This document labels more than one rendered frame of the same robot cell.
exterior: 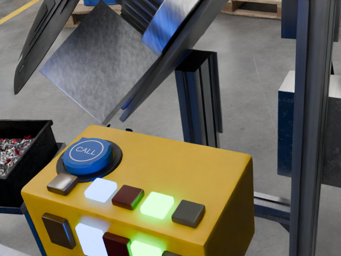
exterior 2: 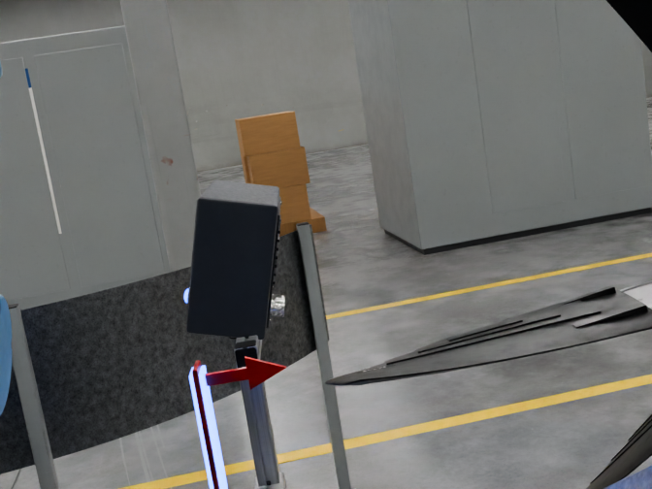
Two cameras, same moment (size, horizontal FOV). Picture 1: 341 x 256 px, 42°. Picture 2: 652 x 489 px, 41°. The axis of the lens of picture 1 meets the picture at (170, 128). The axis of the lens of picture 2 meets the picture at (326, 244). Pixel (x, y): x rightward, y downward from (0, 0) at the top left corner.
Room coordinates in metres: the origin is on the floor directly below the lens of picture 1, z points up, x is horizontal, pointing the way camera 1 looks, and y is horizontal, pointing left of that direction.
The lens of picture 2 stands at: (0.20, -0.29, 1.37)
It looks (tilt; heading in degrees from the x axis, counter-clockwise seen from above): 10 degrees down; 57
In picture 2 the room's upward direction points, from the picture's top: 9 degrees counter-clockwise
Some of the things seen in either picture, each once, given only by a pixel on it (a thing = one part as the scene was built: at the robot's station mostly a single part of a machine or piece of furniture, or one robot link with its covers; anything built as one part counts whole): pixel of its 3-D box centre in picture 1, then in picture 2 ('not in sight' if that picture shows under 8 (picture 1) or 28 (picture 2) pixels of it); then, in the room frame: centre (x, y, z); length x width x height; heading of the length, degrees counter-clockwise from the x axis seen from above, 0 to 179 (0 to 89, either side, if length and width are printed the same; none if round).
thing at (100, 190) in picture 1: (100, 189); not in sight; (0.25, 0.06, 1.08); 0.02 x 0.02 x 0.01; 58
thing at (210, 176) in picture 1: (145, 218); not in sight; (0.27, 0.03, 1.02); 0.16 x 0.10 x 0.11; 58
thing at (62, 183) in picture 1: (62, 183); not in sight; (0.26, 0.09, 1.08); 0.02 x 0.02 x 0.01; 58
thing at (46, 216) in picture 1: (58, 231); not in sight; (0.25, 0.10, 1.04); 0.02 x 0.01 x 0.03; 58
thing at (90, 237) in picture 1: (93, 242); not in sight; (0.23, 0.07, 1.04); 0.02 x 0.01 x 0.03; 58
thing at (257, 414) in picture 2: not in sight; (257, 413); (0.70, 0.73, 0.96); 0.03 x 0.03 x 0.20; 58
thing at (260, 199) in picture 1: (253, 203); not in sight; (0.73, -0.16, 0.56); 0.19 x 0.04 x 0.04; 58
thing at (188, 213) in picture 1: (188, 213); not in sight; (0.21, 0.00, 1.08); 0.02 x 0.02 x 0.01; 58
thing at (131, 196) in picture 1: (128, 197); not in sight; (0.24, 0.04, 1.08); 0.02 x 0.02 x 0.01; 58
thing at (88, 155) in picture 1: (88, 157); not in sight; (0.29, 0.07, 1.08); 0.04 x 0.04 x 0.02
